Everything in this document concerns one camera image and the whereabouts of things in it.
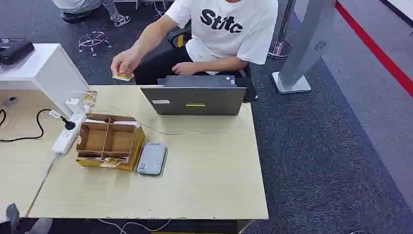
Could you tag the standing person in grey trousers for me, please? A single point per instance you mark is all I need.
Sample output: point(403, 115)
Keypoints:
point(80, 8)

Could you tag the white power strip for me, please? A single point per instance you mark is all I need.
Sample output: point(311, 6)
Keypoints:
point(66, 137)

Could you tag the white cards in box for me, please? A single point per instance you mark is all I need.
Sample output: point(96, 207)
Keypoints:
point(127, 123)

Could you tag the grey kiosk stand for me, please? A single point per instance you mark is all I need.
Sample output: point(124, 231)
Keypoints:
point(303, 48)

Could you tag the black device box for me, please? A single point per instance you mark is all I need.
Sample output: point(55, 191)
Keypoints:
point(14, 50)

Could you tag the wooden card box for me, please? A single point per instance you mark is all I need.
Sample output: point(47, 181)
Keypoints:
point(108, 142)

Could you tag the seated person in white shirt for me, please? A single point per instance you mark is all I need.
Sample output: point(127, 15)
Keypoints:
point(226, 35)

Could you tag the yellow cards in box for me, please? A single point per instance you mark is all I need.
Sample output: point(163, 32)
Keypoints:
point(109, 163)

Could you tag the person's left hand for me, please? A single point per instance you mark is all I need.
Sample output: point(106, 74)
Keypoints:
point(184, 68)

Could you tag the white cabinet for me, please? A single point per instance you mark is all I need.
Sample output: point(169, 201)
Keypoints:
point(48, 74)

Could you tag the round silver stand base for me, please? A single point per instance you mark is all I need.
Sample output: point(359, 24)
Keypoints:
point(278, 48)

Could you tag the stack of yellow cards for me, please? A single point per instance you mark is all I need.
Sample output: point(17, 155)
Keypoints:
point(123, 77)

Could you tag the grey laptop with yellow sticker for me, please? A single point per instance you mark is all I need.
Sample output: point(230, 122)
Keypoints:
point(193, 100)

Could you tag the silver star chair base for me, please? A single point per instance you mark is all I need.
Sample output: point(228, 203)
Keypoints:
point(93, 41)

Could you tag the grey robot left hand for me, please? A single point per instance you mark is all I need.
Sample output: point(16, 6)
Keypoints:
point(13, 215)

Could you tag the dark grey laptop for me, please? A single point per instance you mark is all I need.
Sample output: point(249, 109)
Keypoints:
point(198, 80)

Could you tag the person's right hand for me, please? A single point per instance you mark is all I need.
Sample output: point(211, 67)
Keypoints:
point(126, 60)

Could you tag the white charger adapter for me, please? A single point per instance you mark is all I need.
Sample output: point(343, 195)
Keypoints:
point(75, 105)

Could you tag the card stack with clear sleeve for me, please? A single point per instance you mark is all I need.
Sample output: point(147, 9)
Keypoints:
point(90, 98)

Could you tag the smartphone in grey case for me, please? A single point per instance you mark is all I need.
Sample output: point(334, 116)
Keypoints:
point(152, 159)

